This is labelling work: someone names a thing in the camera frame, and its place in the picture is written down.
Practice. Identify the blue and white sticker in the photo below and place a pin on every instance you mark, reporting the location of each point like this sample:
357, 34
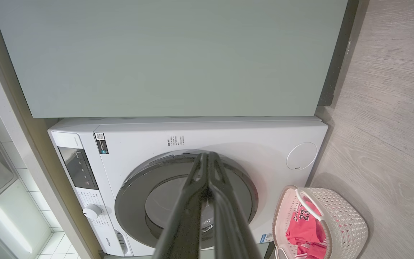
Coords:
266, 237

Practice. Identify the pale green cabinet panel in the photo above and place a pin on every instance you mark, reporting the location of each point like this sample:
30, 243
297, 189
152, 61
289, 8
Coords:
156, 54

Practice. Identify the red shorts with white stripes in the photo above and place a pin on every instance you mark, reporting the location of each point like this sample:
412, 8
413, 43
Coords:
313, 251

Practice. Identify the small printed text label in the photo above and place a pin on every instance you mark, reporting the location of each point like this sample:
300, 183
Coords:
175, 141

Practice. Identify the round white filter cover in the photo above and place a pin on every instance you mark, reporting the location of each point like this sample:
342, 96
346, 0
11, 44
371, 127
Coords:
302, 155

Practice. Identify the black washer control panel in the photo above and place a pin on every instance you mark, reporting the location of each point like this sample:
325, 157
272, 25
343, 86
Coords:
79, 167

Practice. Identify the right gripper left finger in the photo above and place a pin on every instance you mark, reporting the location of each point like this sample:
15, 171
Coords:
185, 223

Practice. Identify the white washer dial knob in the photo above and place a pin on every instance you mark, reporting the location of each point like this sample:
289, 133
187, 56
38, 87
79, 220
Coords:
92, 211

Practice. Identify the round glass washing machine door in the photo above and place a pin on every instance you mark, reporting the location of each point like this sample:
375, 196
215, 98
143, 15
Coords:
131, 201

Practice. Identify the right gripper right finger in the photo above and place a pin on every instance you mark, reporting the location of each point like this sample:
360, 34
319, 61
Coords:
232, 230

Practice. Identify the white front-load washing machine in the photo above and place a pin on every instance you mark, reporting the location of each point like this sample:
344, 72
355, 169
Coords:
228, 133

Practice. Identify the black QR code sticker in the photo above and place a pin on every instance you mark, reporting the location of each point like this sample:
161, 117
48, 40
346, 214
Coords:
101, 143

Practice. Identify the cream perforated laundry basket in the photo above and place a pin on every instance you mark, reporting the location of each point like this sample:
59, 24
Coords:
343, 219

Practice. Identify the red Bulls 23 jersey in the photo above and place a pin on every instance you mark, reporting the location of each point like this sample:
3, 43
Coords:
306, 223

